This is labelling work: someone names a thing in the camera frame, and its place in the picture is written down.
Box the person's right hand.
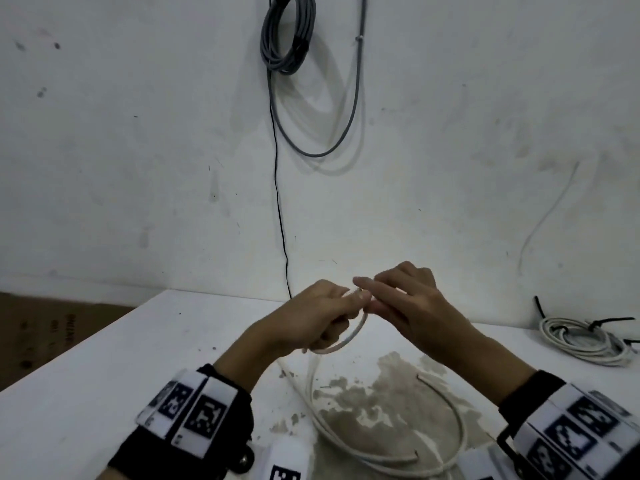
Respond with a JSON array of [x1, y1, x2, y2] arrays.
[[352, 261, 481, 368]]

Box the person's left hand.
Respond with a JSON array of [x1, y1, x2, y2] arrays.
[[252, 279, 372, 358]]

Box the thick white cable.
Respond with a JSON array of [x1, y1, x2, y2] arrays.
[[549, 324, 636, 368]]

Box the person's left forearm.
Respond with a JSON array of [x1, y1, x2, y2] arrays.
[[213, 322, 281, 393]]

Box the person's right forearm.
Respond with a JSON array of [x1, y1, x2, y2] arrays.
[[439, 329, 537, 408]]

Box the brown cardboard box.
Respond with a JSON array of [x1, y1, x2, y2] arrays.
[[0, 292, 136, 393]]

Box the black right wrist strap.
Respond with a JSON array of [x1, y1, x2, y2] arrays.
[[497, 370, 640, 480]]

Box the black wrist strap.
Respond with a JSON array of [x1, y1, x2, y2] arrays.
[[497, 370, 640, 480], [107, 363, 255, 480]]

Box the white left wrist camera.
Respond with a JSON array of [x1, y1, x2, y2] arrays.
[[257, 437, 315, 480]]

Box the thin black wall wire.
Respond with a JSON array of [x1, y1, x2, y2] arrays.
[[268, 0, 293, 301]]

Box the black left wrist strap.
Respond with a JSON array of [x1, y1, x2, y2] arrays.
[[107, 363, 255, 480]]

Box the grey coiled wall cable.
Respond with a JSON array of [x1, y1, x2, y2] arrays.
[[259, 0, 369, 159]]

